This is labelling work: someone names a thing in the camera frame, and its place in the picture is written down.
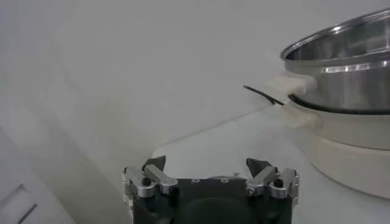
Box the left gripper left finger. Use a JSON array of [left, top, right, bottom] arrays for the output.
[[121, 155, 179, 198]]

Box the steel electric steamer pot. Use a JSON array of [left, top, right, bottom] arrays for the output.
[[264, 7, 390, 112]]

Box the black cooker power cord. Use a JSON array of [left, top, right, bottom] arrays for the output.
[[243, 85, 286, 107]]

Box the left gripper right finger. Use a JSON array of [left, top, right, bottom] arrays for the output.
[[245, 157, 300, 199]]

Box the white electric cooker base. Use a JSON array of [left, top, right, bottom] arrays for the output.
[[282, 94, 390, 200]]

